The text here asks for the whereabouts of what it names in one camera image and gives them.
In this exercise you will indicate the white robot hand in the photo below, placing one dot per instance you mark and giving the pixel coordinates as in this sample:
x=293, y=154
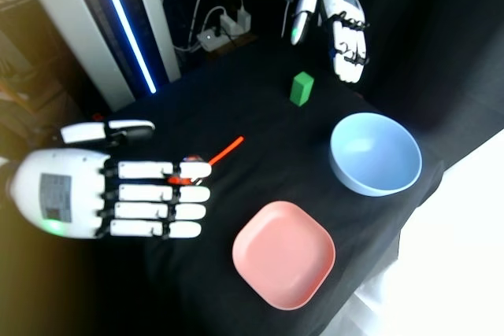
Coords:
x=78, y=178
x=338, y=1

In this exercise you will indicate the green block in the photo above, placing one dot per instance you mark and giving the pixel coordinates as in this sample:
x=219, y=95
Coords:
x=301, y=90

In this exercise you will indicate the orange red stick tool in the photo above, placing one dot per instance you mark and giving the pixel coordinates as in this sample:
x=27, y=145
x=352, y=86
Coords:
x=226, y=149

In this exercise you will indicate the light blue bowl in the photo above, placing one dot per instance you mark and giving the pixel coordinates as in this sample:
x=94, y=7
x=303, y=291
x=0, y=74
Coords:
x=374, y=155

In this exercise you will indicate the pink square plate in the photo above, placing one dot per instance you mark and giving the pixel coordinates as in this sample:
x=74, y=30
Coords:
x=283, y=257

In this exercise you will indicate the white plug adapter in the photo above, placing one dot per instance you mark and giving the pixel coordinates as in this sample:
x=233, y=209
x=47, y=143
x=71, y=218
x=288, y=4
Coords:
x=236, y=21

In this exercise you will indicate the white power strip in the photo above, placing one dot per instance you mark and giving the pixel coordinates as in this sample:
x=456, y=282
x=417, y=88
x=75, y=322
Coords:
x=210, y=40

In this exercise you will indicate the black table cloth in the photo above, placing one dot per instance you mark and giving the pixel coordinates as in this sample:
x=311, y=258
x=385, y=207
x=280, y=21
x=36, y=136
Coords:
x=244, y=108

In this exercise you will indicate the white column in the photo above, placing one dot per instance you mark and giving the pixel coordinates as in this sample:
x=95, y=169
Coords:
x=71, y=25

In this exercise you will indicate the blue LED light strip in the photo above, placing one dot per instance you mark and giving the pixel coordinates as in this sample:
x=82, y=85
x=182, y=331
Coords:
x=126, y=29

